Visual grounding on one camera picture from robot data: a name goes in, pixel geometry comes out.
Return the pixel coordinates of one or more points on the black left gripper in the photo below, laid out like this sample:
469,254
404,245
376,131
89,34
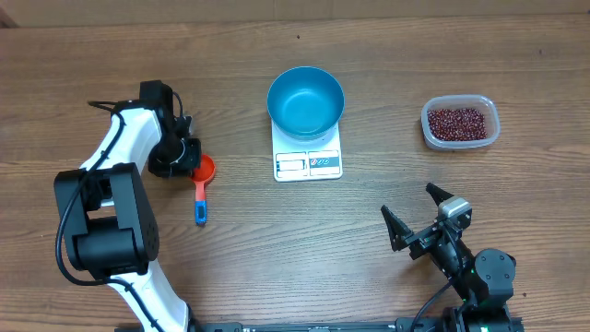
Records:
159,164

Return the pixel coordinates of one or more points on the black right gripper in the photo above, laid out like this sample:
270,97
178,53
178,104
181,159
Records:
424,235

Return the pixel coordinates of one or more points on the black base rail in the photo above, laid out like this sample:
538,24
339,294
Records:
318,327

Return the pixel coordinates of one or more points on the white digital kitchen scale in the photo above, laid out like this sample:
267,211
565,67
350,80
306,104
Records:
297,160

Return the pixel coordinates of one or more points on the teal plastic bowl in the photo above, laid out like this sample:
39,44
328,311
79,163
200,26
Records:
305,102

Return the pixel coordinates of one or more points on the red beans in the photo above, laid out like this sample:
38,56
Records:
463,124

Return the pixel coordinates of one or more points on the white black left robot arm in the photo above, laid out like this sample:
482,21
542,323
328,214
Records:
107,233

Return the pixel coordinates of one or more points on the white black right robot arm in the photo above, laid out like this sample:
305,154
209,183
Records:
483,281

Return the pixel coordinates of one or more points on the red scoop with blue handle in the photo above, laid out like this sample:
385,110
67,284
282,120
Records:
202,177

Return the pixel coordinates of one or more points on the clear plastic container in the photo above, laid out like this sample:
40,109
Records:
479,102

